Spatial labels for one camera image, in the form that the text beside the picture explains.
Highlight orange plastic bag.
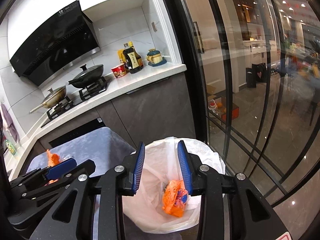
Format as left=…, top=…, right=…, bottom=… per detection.
left=162, top=180, right=188, bottom=217

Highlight grey kitchen cabinets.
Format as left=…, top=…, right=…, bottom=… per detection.
left=33, top=73, right=196, bottom=154

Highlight orange crumpled wrapper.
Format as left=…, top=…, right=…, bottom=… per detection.
left=46, top=150, right=61, bottom=167

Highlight bin with white liner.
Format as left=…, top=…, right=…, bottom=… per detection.
left=121, top=136, right=226, bottom=235

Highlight green dish soap bottle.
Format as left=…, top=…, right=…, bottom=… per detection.
left=4, top=139, right=16, bottom=155

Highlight black gas stove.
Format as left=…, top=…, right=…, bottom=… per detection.
left=41, top=76, right=111, bottom=128

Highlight purple hanging towel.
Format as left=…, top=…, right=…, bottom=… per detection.
left=1, top=103, right=20, bottom=142

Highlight beige frying pan with lid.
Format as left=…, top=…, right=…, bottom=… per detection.
left=29, top=86, right=67, bottom=114

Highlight black wok with lid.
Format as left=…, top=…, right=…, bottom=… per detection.
left=66, top=64, right=104, bottom=88

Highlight red instant noodle cup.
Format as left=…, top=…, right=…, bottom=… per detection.
left=111, top=63, right=127, bottom=79

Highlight dark soy sauce bottle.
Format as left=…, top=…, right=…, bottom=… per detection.
left=123, top=43, right=143, bottom=74

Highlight yellow snack packet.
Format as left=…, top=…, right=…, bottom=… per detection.
left=117, top=49, right=126, bottom=64

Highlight blue-gold spice jar set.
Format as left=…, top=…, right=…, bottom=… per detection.
left=146, top=48, right=167, bottom=67

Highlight black range hood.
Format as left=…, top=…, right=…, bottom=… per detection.
left=10, top=0, right=100, bottom=86

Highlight black-framed glass sliding door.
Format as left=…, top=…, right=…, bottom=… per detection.
left=164, top=0, right=319, bottom=206

